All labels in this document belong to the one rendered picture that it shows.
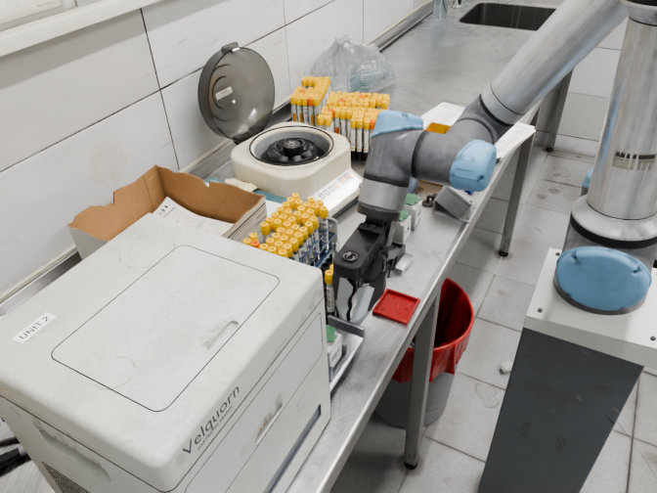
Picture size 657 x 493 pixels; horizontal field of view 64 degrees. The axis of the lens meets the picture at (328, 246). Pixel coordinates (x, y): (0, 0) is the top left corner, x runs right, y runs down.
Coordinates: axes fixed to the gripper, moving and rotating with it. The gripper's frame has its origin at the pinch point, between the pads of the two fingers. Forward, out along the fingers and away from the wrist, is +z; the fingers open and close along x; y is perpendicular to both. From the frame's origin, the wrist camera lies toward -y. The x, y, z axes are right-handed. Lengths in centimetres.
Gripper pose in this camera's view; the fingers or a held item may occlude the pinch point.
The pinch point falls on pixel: (348, 325)
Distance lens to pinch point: 89.6
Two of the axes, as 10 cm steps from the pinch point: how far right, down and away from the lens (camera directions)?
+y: 4.3, -0.9, 9.0
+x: -8.8, -2.7, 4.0
